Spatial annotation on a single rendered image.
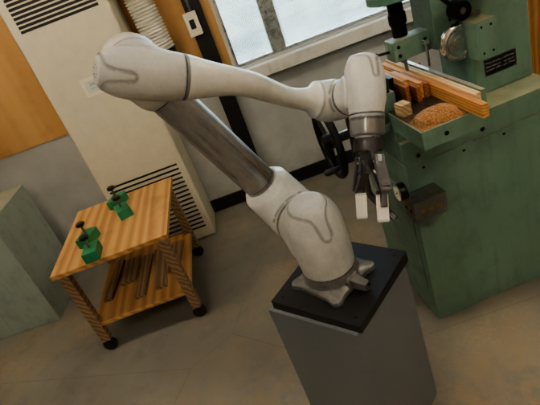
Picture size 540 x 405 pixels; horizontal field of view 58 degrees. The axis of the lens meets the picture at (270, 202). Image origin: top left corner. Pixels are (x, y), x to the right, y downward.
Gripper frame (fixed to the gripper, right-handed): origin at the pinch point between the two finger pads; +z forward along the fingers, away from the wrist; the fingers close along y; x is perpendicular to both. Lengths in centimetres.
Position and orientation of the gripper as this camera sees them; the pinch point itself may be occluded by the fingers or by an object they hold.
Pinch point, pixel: (371, 215)
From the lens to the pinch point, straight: 128.5
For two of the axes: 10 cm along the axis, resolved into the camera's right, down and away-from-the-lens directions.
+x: -9.8, 0.7, -1.9
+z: 0.6, 10.0, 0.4
